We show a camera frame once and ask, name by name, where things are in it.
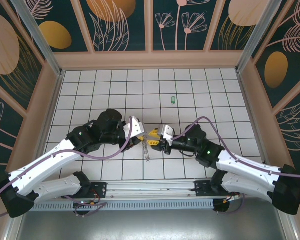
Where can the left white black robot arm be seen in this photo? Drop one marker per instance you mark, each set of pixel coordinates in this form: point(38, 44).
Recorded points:
point(45, 162)

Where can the small black mount plate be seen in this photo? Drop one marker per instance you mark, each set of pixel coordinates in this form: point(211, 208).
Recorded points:
point(102, 186)

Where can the aluminium frame post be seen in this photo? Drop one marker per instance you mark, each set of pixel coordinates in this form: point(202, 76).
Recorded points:
point(252, 40)
point(40, 40)

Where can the wide black mount plate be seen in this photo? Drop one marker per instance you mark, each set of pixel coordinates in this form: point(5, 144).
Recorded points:
point(202, 187)

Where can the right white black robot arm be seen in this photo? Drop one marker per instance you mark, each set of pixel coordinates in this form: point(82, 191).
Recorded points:
point(245, 165)

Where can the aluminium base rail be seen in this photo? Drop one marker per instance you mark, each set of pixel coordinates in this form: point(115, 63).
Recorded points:
point(150, 190)

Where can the green key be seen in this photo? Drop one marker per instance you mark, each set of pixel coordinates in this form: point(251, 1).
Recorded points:
point(173, 100)

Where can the grey metal sheet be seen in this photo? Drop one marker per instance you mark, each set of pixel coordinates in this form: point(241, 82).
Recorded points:
point(150, 225)

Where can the aluminium side rail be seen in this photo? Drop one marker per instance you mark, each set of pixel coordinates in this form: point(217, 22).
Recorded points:
point(247, 100)
point(52, 105)

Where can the large silver keyring with rings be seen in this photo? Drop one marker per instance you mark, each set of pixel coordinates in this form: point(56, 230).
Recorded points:
point(146, 150)

